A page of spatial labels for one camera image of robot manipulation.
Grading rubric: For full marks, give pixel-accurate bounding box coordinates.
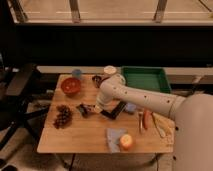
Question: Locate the red bowl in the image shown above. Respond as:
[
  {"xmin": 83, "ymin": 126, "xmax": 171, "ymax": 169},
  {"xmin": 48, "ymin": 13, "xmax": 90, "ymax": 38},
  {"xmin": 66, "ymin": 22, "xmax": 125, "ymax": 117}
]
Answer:
[{"xmin": 61, "ymin": 77, "xmax": 81, "ymax": 96}]

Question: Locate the blue cup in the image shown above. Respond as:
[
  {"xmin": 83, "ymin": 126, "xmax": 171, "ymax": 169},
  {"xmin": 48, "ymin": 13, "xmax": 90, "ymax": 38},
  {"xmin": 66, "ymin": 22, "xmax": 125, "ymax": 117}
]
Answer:
[{"xmin": 72, "ymin": 69, "xmax": 82, "ymax": 79}]

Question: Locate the black office chair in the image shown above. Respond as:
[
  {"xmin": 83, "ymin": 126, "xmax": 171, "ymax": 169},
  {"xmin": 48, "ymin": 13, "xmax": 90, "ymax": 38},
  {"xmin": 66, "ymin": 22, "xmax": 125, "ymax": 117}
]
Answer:
[{"xmin": 0, "ymin": 64, "xmax": 49, "ymax": 150}]

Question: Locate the yellow red apple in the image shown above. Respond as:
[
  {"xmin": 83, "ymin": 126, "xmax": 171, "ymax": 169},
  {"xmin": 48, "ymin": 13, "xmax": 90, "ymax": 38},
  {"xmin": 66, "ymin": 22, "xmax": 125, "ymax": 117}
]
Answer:
[{"xmin": 119, "ymin": 134, "xmax": 133, "ymax": 150}]

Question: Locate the black rectangular block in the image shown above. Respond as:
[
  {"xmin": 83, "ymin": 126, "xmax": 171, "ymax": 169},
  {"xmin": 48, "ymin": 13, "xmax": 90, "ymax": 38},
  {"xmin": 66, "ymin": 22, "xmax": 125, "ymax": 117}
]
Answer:
[{"xmin": 101, "ymin": 101, "xmax": 126, "ymax": 120}]

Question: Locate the metal peeler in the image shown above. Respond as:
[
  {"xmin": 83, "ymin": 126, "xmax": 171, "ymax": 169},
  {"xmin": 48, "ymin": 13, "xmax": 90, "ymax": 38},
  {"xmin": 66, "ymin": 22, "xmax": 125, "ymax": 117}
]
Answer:
[{"xmin": 138, "ymin": 113, "xmax": 143, "ymax": 134}]

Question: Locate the grey blue cloth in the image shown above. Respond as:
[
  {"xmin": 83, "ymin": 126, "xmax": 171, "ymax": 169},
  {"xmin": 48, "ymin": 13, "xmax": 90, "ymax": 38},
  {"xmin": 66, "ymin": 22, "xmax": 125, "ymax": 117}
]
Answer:
[{"xmin": 106, "ymin": 128, "xmax": 127, "ymax": 153}]

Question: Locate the wooden folding table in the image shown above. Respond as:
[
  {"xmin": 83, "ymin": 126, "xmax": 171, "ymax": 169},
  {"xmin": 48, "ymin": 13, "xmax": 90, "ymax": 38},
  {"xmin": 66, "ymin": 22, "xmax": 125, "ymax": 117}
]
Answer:
[{"xmin": 37, "ymin": 74, "xmax": 174, "ymax": 153}]

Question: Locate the blue sponge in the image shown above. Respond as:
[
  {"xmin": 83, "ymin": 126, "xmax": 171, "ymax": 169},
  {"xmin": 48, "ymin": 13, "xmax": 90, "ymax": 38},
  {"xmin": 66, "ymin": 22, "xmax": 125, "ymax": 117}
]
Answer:
[{"xmin": 125, "ymin": 103, "xmax": 136, "ymax": 114}]

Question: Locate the black handled brush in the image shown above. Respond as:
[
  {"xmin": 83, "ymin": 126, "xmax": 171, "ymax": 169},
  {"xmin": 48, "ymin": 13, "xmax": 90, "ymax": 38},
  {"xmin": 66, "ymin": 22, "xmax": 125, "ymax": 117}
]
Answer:
[{"xmin": 77, "ymin": 103, "xmax": 94, "ymax": 118}]

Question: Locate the green plastic tray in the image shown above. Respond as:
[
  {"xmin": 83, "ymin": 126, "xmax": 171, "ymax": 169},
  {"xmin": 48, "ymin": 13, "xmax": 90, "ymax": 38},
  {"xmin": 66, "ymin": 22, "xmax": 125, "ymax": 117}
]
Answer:
[{"xmin": 121, "ymin": 66, "xmax": 171, "ymax": 93}]

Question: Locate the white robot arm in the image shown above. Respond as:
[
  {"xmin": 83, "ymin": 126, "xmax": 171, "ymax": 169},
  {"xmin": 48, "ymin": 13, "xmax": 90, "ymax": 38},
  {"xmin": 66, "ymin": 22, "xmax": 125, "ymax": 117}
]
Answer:
[{"xmin": 96, "ymin": 74, "xmax": 213, "ymax": 171}]

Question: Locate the orange carrot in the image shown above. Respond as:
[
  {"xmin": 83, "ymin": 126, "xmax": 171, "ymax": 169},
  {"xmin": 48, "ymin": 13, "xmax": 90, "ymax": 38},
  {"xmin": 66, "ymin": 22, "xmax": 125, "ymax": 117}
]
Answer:
[{"xmin": 143, "ymin": 109, "xmax": 152, "ymax": 130}]

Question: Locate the bunch of dark grapes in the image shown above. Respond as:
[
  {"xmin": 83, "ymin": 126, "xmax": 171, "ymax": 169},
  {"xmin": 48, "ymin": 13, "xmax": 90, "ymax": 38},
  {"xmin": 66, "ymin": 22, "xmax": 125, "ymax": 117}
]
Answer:
[{"xmin": 53, "ymin": 105, "xmax": 72, "ymax": 129}]

